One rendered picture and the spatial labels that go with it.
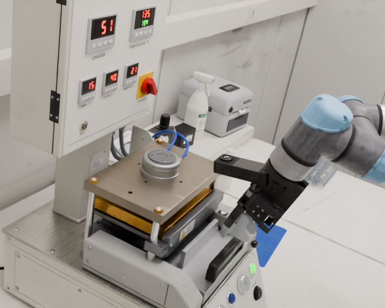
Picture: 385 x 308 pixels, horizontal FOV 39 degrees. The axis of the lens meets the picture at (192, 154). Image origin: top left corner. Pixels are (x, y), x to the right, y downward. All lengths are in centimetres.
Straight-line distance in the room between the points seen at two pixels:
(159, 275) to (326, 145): 39
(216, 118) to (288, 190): 112
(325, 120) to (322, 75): 265
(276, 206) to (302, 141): 15
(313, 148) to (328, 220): 92
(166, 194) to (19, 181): 69
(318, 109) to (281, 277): 71
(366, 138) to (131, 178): 46
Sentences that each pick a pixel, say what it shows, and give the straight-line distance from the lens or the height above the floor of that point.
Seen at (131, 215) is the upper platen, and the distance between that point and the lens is 108.
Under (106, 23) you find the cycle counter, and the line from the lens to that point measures 102.
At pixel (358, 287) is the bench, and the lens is 160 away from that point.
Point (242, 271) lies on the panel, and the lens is 124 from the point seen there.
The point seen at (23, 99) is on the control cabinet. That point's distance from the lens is 107.
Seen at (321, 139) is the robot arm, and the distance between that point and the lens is 93.
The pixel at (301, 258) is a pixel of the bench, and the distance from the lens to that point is 162.
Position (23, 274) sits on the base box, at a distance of 127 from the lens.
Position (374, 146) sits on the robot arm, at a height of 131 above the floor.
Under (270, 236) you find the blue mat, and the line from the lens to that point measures 167.
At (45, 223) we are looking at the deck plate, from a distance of 125.
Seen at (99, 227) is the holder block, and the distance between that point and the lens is 115.
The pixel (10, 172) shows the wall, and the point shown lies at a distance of 161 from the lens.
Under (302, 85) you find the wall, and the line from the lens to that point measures 361.
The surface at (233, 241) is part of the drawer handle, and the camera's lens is 114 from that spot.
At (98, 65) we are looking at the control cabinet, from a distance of 105.
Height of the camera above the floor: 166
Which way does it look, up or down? 27 degrees down
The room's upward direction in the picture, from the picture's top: 11 degrees clockwise
